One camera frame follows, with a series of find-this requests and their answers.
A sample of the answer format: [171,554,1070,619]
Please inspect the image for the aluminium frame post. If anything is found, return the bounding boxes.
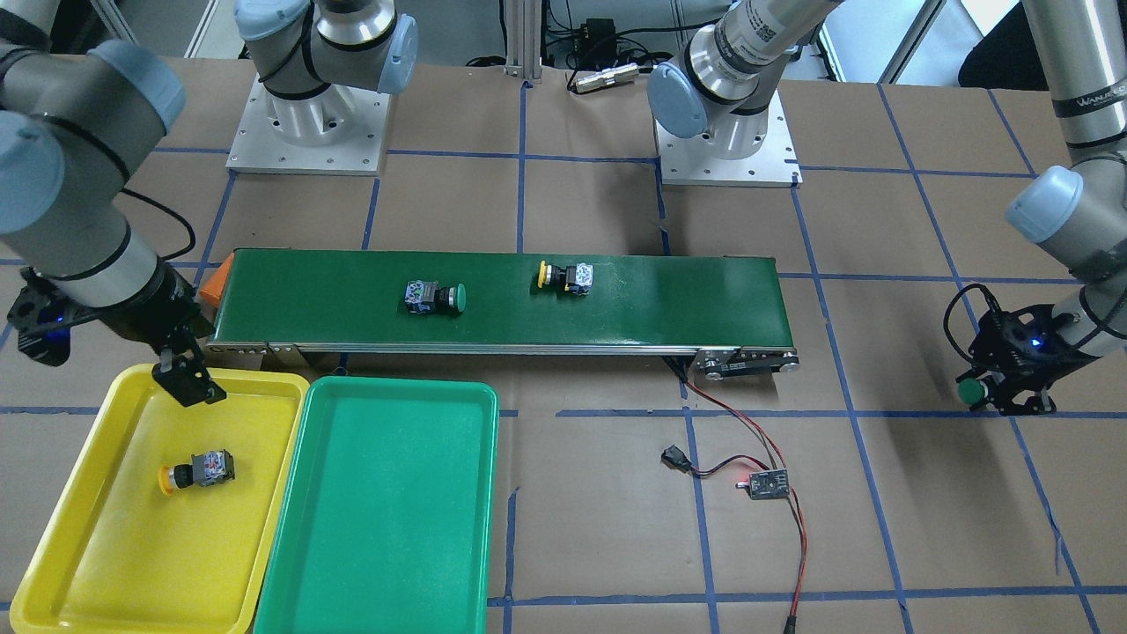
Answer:
[502,0,544,84]

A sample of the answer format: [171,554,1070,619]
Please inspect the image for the red black wire with board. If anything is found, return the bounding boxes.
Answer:
[660,352,809,634]

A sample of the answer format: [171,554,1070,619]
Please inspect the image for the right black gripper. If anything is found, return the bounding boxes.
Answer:
[7,264,228,407]

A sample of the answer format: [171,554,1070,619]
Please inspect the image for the plain orange cylinder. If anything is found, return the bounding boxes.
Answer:
[197,252,236,310]

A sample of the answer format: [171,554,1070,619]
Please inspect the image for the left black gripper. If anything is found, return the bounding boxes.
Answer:
[943,284,1079,417]

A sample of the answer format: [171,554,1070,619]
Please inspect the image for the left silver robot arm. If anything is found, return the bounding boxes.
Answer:
[647,1,1124,416]

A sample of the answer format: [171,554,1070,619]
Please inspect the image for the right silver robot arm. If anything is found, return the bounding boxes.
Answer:
[1,1,419,407]

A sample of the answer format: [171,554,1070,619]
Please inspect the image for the yellow plastic tray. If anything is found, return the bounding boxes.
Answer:
[9,365,309,633]

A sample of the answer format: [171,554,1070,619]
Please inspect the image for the green conveyor belt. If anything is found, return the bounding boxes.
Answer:
[210,248,799,379]

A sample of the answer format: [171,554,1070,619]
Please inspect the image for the green plastic tray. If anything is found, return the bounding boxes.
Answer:
[252,377,499,633]

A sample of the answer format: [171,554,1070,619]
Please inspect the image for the yellow button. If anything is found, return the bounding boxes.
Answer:
[536,261,594,296]
[157,449,236,495]

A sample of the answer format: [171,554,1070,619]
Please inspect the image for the green button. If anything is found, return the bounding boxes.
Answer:
[957,376,997,412]
[403,280,468,314]

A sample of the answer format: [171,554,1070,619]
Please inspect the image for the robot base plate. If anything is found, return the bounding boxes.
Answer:
[227,81,394,177]
[653,92,804,188]

